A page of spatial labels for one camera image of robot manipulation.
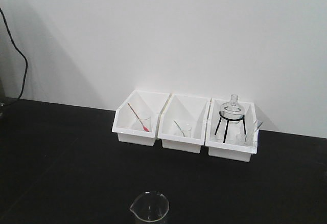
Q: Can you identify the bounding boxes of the right white plastic bin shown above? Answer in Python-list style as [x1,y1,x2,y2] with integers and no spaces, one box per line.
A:
[205,98,259,162]

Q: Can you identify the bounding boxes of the middle white plastic bin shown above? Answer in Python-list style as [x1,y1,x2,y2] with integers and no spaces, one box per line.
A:
[158,94,211,153]

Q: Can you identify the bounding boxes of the clear glass beaker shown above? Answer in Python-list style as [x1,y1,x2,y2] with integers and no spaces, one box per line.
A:
[129,191,170,223]

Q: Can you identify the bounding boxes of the glass alcohol lamp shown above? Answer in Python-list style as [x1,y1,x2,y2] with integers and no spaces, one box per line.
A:
[220,94,245,124]

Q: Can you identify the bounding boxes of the small beaker in right bin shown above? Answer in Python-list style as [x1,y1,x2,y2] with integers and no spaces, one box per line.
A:
[236,134,249,146]

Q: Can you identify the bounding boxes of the small beaker in middle bin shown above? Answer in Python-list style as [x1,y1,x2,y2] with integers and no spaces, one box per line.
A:
[180,123,192,138]

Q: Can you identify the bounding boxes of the clear dropper in middle bin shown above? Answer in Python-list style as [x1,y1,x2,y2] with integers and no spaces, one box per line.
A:
[174,120,185,137]

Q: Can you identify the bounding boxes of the black cable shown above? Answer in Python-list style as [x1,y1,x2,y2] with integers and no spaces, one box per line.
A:
[0,7,29,108]

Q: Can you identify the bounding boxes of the left white plastic bin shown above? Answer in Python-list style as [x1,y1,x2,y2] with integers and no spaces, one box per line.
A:
[112,90,171,146]

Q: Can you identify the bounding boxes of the small beaker in bin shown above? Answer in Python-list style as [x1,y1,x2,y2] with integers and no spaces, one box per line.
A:
[137,113,152,132]
[236,134,249,146]
[180,123,192,138]

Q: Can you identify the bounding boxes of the white plastic bin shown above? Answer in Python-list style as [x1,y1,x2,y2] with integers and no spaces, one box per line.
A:
[158,94,211,153]
[112,90,171,146]
[205,98,259,162]

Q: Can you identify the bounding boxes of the black metal tripod stand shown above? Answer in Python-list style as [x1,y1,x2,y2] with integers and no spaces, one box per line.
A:
[214,111,247,143]

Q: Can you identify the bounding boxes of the small beaker in left bin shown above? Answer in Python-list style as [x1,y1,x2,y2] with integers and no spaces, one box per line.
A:
[137,113,152,132]

